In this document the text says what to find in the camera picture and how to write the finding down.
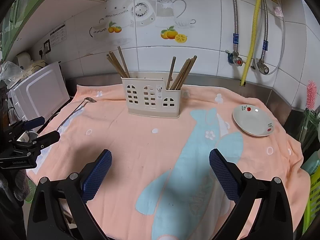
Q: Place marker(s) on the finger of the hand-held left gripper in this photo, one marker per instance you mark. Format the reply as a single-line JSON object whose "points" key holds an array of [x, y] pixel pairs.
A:
{"points": [[48, 137], [35, 123]]}

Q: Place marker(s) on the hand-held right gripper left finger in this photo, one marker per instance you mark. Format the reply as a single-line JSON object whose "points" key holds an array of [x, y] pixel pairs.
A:
{"points": [[97, 175]]}

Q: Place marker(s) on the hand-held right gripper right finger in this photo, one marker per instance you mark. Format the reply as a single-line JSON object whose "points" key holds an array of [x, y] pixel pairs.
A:
{"points": [[223, 176]]}

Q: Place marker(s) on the cream plastic utensil holder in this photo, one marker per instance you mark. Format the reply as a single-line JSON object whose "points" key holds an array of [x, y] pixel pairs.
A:
{"points": [[152, 112]]}

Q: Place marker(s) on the bunch of wooden chopsticks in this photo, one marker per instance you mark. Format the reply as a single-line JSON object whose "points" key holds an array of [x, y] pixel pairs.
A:
{"points": [[182, 76]]}

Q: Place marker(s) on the person's left hand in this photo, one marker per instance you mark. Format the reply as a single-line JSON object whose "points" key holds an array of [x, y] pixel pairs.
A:
{"points": [[22, 185]]}

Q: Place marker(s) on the green cloth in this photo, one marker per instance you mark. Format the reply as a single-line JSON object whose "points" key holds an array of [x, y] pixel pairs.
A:
{"points": [[29, 191]]}

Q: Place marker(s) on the metal ladle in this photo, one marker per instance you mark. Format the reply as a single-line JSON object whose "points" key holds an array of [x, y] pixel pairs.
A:
{"points": [[90, 99]]}

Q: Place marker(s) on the clear plastic bag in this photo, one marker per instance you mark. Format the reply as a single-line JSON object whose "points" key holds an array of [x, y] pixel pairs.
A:
{"points": [[8, 71]]}

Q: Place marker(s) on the peach printed towel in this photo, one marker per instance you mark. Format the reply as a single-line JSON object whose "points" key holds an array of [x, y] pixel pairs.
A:
{"points": [[140, 130]]}

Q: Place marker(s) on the beige kitchen appliance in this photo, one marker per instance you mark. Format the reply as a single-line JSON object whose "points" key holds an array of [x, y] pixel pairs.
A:
{"points": [[30, 61]]}

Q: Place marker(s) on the white floral plate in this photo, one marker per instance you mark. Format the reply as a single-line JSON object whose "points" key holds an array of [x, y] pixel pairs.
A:
{"points": [[252, 120]]}

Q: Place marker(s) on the teal bottle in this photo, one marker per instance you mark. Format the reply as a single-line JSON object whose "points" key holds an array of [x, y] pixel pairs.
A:
{"points": [[312, 162]]}

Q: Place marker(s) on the lime green plastic basket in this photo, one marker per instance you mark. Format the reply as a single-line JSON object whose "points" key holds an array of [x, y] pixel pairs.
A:
{"points": [[313, 200]]}

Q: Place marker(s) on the glass jar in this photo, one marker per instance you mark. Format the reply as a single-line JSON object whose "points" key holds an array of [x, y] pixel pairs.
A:
{"points": [[310, 127]]}

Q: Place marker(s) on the chrome water valve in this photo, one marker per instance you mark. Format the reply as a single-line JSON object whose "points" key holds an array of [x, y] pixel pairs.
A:
{"points": [[261, 67]]}

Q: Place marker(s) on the water valve with red knob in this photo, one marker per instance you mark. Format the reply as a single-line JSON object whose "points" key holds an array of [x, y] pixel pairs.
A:
{"points": [[236, 60]]}

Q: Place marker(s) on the pink bottle brush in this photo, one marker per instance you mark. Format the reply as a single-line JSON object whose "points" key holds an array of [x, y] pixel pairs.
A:
{"points": [[311, 95]]}

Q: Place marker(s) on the clear thin tube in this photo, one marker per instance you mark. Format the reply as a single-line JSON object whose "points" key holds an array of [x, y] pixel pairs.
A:
{"points": [[284, 30]]}

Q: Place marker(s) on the pink tag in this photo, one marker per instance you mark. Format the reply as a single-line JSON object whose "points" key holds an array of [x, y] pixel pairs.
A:
{"points": [[278, 11]]}

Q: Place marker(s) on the black wall socket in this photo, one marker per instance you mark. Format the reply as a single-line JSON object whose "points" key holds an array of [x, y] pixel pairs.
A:
{"points": [[47, 46]]}

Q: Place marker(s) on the wall notice sticker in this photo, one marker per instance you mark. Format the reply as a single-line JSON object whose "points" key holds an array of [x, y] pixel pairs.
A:
{"points": [[58, 35]]}

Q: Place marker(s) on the green wall cabinet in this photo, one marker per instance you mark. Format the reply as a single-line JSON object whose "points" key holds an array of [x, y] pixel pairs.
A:
{"points": [[25, 5]]}

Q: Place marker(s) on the teaware and fruit wall decal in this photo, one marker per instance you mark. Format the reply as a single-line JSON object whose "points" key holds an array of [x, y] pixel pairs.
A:
{"points": [[172, 33]]}

